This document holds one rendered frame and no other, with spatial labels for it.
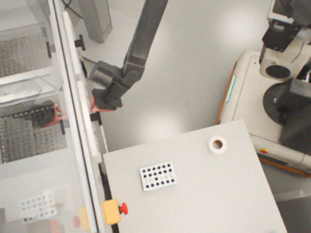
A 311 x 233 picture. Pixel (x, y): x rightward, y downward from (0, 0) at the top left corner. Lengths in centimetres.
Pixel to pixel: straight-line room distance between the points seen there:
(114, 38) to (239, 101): 101
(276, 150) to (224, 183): 70
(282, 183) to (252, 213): 91
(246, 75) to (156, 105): 61
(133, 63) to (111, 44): 137
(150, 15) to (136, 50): 11
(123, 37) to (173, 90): 54
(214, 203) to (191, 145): 23
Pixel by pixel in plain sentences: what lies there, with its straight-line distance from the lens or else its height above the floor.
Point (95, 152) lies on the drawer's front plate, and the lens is 104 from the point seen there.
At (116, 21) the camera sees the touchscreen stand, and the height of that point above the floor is 4.
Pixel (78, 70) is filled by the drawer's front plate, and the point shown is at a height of 93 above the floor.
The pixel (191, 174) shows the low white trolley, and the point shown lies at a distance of 119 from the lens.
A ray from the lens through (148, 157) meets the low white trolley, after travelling 119.
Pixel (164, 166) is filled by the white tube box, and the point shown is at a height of 77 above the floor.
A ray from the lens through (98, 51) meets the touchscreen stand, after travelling 226.
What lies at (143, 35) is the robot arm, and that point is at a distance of 88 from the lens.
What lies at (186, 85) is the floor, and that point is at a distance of 216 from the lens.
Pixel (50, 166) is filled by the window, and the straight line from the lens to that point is 57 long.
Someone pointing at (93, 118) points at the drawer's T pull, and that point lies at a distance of 109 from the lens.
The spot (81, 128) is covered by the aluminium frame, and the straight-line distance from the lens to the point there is 101.
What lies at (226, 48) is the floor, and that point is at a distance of 236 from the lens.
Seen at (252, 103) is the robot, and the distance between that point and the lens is 188.
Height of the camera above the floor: 192
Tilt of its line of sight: 70 degrees down
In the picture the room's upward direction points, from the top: straight up
